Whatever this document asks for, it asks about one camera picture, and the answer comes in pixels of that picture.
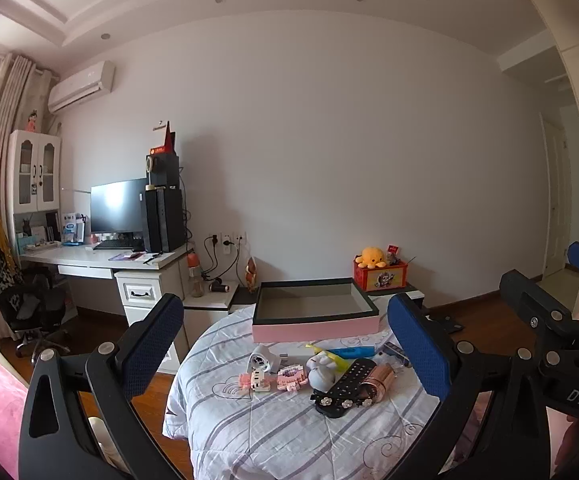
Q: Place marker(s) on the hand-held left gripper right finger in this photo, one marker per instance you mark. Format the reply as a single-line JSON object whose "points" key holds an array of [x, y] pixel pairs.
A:
{"points": [[419, 347]]}

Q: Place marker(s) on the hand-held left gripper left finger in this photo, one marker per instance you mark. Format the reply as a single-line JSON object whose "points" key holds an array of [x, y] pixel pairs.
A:
{"points": [[152, 347]]}

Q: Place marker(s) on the copper metal cup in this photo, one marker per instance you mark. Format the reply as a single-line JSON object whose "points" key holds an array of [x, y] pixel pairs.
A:
{"points": [[377, 385]]}

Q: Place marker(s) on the blue highlighter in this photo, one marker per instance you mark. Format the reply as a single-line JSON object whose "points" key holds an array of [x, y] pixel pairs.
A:
{"points": [[352, 352]]}

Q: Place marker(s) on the black remote control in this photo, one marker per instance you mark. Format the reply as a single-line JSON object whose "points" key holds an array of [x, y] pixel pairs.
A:
{"points": [[347, 385]]}

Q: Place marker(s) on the white astronaut figurine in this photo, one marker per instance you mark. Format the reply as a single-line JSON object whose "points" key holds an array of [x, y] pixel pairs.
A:
{"points": [[319, 375]]}

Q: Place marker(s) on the pink box with black rim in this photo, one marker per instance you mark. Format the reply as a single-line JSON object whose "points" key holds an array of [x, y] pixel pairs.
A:
{"points": [[314, 327]]}

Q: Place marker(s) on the pink white block figure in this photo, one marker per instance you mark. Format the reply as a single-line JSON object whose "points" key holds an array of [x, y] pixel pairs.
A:
{"points": [[255, 382]]}

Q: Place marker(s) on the white plastic box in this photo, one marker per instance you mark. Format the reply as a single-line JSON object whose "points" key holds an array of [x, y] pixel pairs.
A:
{"points": [[262, 360]]}

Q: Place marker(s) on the pink block toy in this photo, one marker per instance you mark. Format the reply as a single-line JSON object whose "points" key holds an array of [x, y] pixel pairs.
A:
{"points": [[292, 380]]}

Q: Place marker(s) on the person's right hand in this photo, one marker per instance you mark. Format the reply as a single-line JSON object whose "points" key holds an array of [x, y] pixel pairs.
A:
{"points": [[574, 442]]}

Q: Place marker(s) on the black white low cabinet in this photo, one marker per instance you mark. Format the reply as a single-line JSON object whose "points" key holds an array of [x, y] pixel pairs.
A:
{"points": [[409, 292]]}

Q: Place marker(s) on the white drawer cabinet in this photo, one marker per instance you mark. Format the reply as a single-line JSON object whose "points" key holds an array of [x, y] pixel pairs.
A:
{"points": [[144, 290]]}

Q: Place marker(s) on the white door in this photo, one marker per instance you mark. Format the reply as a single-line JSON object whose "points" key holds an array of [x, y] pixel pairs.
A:
{"points": [[557, 200]]}

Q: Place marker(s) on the low white side table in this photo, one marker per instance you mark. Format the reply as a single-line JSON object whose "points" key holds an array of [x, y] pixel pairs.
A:
{"points": [[209, 305]]}

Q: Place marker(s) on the red printed box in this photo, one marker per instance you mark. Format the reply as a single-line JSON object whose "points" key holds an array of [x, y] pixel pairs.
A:
{"points": [[382, 277]]}

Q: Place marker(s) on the bottle with orange cap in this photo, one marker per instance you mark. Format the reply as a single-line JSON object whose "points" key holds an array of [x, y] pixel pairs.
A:
{"points": [[195, 275]]}

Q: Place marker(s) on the black cylinder device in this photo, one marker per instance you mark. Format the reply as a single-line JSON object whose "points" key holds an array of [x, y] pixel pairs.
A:
{"points": [[219, 286]]}

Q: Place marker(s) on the small red card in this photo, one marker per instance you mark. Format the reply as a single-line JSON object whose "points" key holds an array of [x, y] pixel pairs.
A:
{"points": [[393, 251]]}

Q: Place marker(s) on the yellow octopus plush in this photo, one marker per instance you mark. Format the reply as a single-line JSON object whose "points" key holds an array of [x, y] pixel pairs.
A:
{"points": [[370, 256]]}

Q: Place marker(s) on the black keyboard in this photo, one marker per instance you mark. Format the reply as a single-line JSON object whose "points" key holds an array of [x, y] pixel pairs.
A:
{"points": [[118, 244]]}

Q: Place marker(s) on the white desk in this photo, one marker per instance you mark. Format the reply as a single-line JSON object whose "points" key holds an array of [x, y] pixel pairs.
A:
{"points": [[79, 259]]}

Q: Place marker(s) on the black office chair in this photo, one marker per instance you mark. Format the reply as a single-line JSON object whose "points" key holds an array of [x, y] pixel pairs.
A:
{"points": [[34, 305]]}

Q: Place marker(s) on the black computer tower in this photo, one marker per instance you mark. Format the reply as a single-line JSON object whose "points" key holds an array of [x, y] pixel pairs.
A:
{"points": [[164, 220]]}

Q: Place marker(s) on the blue white carton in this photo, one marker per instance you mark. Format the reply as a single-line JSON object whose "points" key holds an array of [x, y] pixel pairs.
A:
{"points": [[73, 227]]}

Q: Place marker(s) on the black computer monitor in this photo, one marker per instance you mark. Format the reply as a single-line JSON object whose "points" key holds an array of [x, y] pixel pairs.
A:
{"points": [[118, 205]]}

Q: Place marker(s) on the black box on tower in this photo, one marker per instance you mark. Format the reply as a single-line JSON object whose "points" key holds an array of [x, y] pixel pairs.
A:
{"points": [[163, 170]]}

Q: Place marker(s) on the red pointed ornament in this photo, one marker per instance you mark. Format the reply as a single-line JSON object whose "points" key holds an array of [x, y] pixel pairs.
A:
{"points": [[168, 140]]}

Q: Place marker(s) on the white glass-door cabinet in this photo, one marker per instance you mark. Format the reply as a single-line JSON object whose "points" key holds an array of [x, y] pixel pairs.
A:
{"points": [[34, 170]]}

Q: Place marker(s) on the small doll figure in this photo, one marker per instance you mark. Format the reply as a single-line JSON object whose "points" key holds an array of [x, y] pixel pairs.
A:
{"points": [[33, 121]]}

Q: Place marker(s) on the beige curtain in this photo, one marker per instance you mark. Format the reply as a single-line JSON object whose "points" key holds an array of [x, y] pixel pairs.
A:
{"points": [[4, 135]]}

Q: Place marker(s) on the white air conditioner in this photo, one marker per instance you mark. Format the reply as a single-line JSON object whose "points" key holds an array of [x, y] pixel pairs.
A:
{"points": [[82, 85]]}

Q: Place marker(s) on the white wall outlets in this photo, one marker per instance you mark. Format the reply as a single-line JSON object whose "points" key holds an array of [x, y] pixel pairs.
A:
{"points": [[227, 239]]}

